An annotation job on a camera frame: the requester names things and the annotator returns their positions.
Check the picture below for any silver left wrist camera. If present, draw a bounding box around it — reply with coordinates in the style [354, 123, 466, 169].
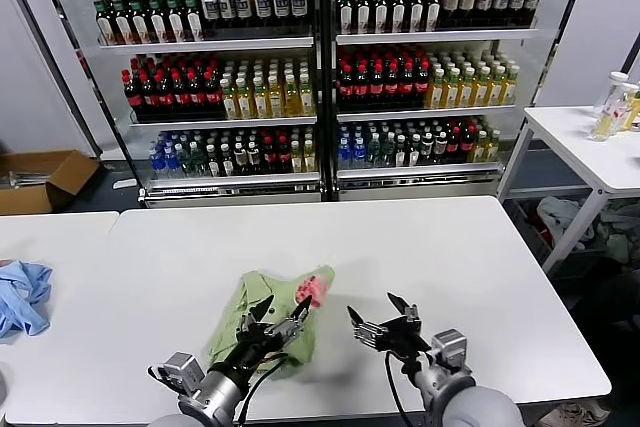
[148, 351, 207, 401]

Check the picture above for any metal tubes bundle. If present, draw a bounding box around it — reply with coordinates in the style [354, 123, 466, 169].
[0, 170, 51, 191]

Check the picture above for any red cap cola bottle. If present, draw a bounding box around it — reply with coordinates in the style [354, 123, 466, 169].
[353, 66, 370, 109]
[187, 72, 205, 119]
[139, 74, 157, 119]
[338, 66, 355, 109]
[460, 127, 476, 164]
[155, 74, 173, 119]
[123, 72, 141, 119]
[398, 63, 416, 108]
[414, 62, 431, 107]
[368, 65, 385, 109]
[203, 71, 221, 118]
[260, 139, 276, 174]
[171, 73, 189, 119]
[274, 139, 290, 174]
[383, 64, 400, 108]
[447, 127, 462, 164]

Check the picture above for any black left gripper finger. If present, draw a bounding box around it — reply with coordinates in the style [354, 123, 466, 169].
[263, 295, 313, 344]
[237, 296, 275, 337]

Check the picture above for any clear bottle red label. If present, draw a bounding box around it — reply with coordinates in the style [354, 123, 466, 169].
[612, 82, 640, 132]

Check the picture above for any green tinted water bottle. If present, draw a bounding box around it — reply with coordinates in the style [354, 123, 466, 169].
[380, 134, 396, 169]
[366, 134, 382, 169]
[176, 142, 192, 178]
[190, 142, 206, 178]

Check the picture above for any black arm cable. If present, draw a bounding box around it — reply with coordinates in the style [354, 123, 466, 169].
[234, 354, 291, 424]
[383, 351, 409, 427]

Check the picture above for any clear bottle yellow liquid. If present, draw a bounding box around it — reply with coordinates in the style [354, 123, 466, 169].
[591, 71, 630, 142]

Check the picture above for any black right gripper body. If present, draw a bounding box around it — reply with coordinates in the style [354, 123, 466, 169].
[382, 317, 432, 362]

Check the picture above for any light green t-shirt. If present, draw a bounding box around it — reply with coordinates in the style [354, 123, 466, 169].
[202, 264, 337, 382]

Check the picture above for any grey green crumpled garment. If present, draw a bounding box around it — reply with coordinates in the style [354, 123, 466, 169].
[537, 196, 599, 253]

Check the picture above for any beige sneaker shoe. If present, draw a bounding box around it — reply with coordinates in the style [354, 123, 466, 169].
[547, 401, 609, 427]

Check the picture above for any black mesh laundry basket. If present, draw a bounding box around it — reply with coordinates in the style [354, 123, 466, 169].
[504, 198, 626, 282]

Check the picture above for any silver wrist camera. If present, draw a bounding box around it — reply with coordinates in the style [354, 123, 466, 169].
[148, 351, 207, 401]
[430, 329, 474, 373]

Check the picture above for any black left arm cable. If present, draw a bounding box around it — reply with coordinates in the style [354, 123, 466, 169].
[234, 354, 291, 424]

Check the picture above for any light blue crumpled garment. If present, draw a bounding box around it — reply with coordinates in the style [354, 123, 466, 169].
[0, 260, 54, 339]

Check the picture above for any glass door beverage cooler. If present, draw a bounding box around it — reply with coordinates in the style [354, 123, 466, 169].
[29, 0, 326, 211]
[324, 0, 596, 201]

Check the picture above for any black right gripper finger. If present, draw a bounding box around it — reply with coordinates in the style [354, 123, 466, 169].
[347, 305, 390, 349]
[386, 291, 421, 324]

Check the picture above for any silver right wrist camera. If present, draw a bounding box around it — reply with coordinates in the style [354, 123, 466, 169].
[430, 329, 474, 373]

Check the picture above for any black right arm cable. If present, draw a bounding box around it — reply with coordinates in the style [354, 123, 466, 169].
[383, 351, 409, 427]

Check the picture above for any teal crumpled garment pile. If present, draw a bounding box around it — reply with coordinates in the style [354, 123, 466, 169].
[597, 199, 640, 266]

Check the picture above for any brown cardboard box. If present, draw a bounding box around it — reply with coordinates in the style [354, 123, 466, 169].
[0, 149, 101, 216]

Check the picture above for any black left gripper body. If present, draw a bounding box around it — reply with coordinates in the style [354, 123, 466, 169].
[221, 329, 289, 374]

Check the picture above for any red crumpled cloth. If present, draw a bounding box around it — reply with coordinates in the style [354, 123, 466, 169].
[529, 216, 556, 246]

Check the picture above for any white side table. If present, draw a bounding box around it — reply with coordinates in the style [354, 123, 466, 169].
[497, 105, 640, 281]

